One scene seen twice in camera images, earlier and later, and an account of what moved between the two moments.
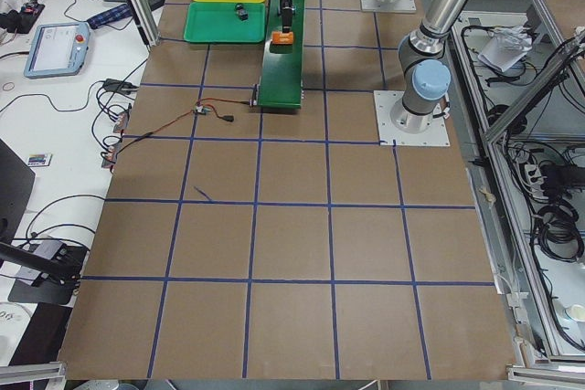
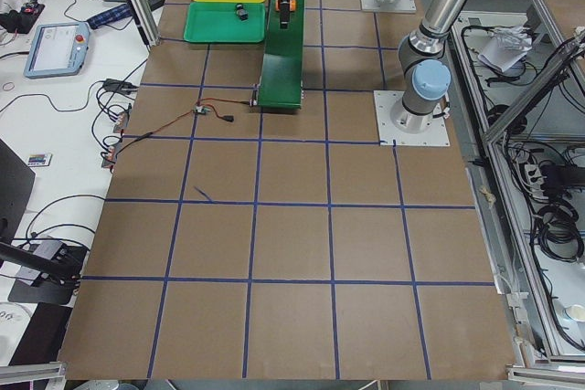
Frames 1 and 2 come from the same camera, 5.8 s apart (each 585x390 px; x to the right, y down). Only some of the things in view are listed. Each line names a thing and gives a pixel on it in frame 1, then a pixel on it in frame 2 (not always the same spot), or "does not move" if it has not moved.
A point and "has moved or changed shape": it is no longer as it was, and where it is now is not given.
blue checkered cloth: (119, 13) does not move
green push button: (241, 11) does not move
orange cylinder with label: (281, 37) has moved or changed shape
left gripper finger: (286, 19) does not move
